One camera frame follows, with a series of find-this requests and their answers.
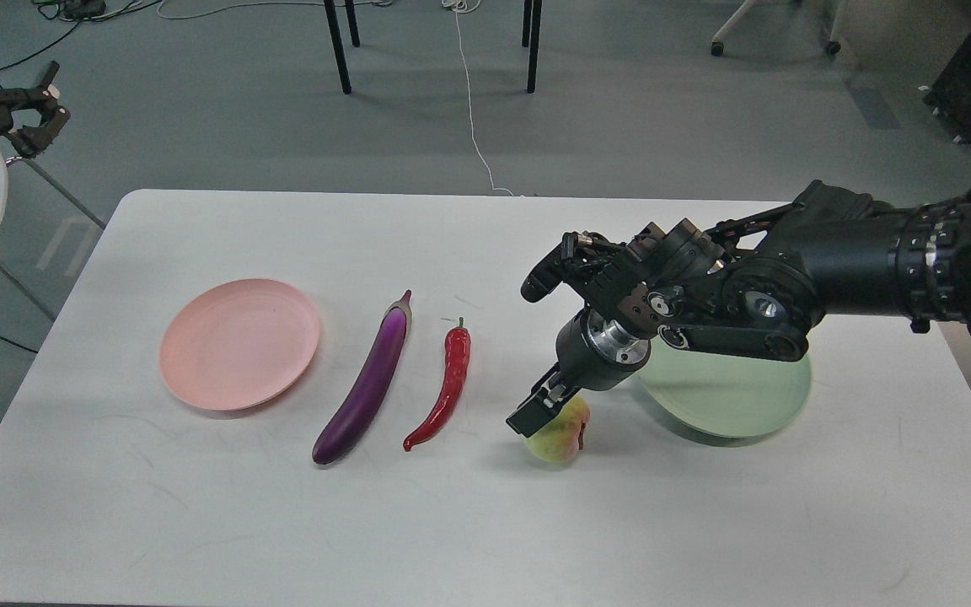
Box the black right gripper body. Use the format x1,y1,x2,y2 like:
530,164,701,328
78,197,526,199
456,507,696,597
552,310,652,395

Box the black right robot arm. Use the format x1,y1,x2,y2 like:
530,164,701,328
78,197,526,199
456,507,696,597
507,180,971,438

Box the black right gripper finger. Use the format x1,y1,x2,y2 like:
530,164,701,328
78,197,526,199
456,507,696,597
506,364,579,438

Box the pink plate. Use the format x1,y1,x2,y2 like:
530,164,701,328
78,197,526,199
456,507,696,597
158,279,321,412

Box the black table leg left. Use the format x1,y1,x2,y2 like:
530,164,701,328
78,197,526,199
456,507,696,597
321,1,361,95

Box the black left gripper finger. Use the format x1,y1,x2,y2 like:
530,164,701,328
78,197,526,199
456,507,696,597
0,61,59,110
5,101,71,158

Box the green plate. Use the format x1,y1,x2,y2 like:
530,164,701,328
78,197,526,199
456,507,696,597
636,345,813,439

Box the black table leg right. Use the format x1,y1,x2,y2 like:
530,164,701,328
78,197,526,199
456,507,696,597
521,0,543,94

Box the red chili pepper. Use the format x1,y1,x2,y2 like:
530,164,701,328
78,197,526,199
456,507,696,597
402,316,473,452

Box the black floor cables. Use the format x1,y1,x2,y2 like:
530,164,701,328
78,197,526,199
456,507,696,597
30,0,158,26

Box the white office chair base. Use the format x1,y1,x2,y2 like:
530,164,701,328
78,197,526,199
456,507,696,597
706,1,852,59

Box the white floor cable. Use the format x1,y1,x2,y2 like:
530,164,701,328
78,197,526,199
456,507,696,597
439,0,527,198

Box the black table leg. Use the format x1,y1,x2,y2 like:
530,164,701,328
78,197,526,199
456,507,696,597
521,0,543,94
321,1,361,95

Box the yellow green peach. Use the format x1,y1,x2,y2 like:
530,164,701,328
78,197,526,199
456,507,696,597
524,395,591,464

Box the purple eggplant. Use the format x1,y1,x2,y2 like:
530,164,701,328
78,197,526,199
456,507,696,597
312,289,412,466

